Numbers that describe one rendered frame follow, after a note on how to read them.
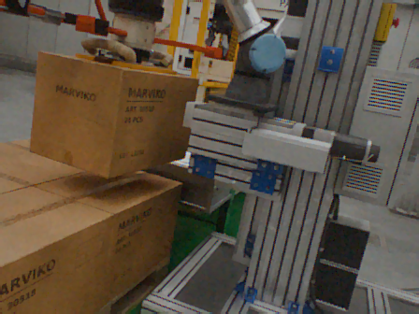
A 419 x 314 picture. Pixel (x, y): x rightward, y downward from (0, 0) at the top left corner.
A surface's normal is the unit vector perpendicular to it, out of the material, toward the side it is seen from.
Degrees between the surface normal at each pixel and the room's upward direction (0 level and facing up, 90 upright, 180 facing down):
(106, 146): 90
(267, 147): 90
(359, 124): 90
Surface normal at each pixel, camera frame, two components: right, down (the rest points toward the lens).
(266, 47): 0.19, 0.34
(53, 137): -0.43, 0.12
